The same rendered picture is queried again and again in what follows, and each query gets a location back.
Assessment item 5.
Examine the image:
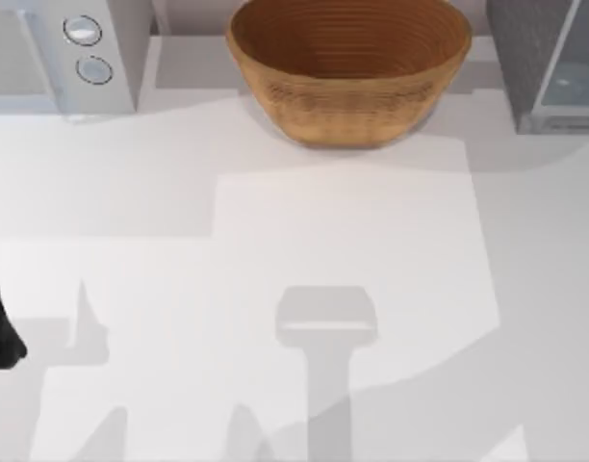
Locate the round microwave knob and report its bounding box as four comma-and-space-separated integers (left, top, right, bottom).
62, 13, 104, 47
75, 54, 115, 86

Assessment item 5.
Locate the grey cabinet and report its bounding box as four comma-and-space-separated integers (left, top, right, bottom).
484, 0, 589, 136

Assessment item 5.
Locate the brown woven basket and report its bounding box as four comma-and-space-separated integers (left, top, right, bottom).
225, 0, 474, 150

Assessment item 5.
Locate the pale microwave oven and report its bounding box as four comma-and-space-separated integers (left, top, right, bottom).
0, 0, 156, 124

